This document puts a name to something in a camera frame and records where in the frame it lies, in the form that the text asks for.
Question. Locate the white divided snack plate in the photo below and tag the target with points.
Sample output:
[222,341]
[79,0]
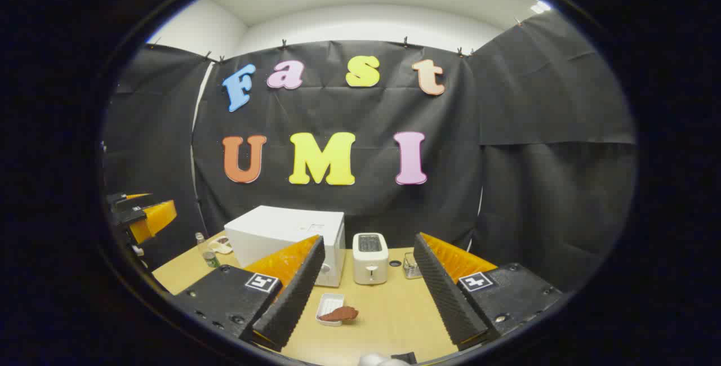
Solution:
[224,245]

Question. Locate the white toaster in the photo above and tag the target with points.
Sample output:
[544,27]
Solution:
[370,264]

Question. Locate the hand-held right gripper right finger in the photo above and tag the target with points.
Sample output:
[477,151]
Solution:
[445,293]

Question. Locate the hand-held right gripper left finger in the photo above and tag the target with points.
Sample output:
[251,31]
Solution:
[293,298]

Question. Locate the brown meat piece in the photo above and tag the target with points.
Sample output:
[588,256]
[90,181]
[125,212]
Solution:
[339,314]

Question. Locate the ceiling light panel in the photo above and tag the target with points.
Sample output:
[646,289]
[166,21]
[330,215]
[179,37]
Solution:
[539,7]

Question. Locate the white rectangular tray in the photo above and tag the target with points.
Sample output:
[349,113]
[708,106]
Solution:
[329,302]

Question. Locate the clear bottle with green label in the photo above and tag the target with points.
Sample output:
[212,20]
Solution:
[209,256]

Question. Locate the white microwave oven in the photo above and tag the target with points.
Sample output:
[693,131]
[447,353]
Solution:
[281,225]

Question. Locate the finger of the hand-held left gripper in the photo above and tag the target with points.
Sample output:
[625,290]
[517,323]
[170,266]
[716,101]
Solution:
[119,197]
[153,218]

